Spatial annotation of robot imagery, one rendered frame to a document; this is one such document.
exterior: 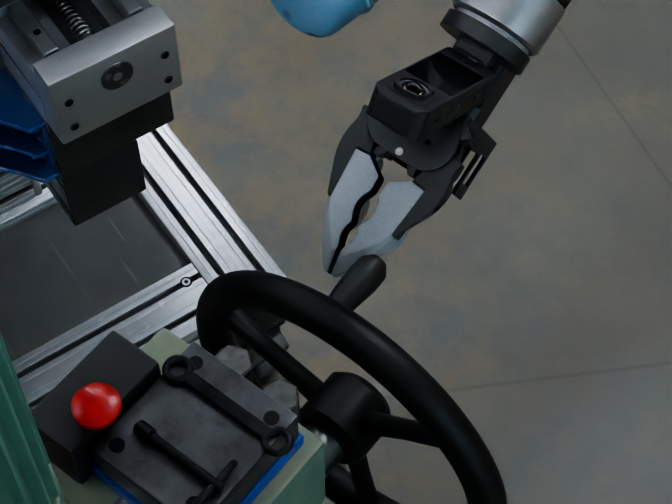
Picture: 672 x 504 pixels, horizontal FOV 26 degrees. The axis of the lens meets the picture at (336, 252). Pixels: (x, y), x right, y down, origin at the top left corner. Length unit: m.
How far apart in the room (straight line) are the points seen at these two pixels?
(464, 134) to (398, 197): 0.07
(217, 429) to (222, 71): 1.51
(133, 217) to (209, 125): 0.39
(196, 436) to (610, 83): 1.58
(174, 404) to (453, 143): 0.29
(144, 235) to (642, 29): 0.96
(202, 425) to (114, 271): 1.02
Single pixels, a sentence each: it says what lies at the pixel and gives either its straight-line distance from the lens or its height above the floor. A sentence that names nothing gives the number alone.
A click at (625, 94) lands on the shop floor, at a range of 2.38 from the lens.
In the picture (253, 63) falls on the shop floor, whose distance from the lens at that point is 2.38.
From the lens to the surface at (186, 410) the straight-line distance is 0.90.
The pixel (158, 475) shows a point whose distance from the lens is 0.89.
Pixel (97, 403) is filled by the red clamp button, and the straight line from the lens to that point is 0.89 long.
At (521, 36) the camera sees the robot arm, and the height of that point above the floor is 1.01.
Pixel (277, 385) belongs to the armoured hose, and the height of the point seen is 0.97.
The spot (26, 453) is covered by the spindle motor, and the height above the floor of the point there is 1.30.
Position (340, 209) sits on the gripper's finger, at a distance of 1.07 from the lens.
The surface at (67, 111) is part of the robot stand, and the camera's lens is 1.40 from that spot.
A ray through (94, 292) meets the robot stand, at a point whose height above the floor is 0.21.
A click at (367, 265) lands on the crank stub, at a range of 1.03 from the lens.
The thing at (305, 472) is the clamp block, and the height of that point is 0.95.
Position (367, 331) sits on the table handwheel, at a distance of 0.98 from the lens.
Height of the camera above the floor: 1.80
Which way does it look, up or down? 57 degrees down
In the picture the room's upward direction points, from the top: straight up
